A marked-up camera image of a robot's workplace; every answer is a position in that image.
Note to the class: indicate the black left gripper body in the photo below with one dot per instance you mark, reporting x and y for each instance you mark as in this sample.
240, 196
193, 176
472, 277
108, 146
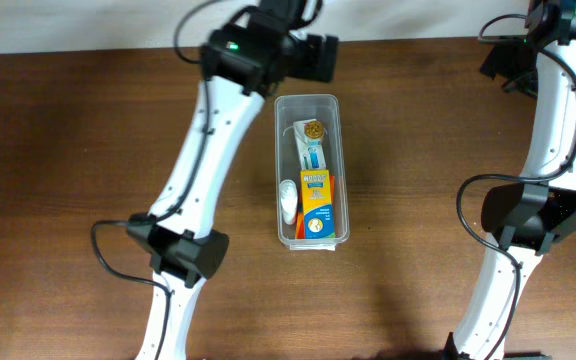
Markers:
303, 57

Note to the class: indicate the small gold-lid jar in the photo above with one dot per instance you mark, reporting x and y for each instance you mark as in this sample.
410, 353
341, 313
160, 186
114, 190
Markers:
314, 130

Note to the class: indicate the white Panadol box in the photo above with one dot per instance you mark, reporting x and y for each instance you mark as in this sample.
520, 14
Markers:
310, 153

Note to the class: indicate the white lotion bottle clear cap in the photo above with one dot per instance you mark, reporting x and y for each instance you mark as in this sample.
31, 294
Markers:
288, 201

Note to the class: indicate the yellow Woods medicine box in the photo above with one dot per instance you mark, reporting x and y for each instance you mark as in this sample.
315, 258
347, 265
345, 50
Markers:
317, 203

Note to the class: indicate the orange medicine box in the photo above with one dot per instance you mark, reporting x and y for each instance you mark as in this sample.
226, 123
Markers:
300, 229

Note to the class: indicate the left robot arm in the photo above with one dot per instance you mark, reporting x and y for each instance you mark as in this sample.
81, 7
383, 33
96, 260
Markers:
241, 64

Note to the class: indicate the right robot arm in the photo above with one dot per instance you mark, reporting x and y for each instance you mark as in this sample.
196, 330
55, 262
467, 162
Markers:
525, 215

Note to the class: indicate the clear plastic container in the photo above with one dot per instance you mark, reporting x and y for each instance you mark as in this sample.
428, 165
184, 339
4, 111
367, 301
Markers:
324, 108

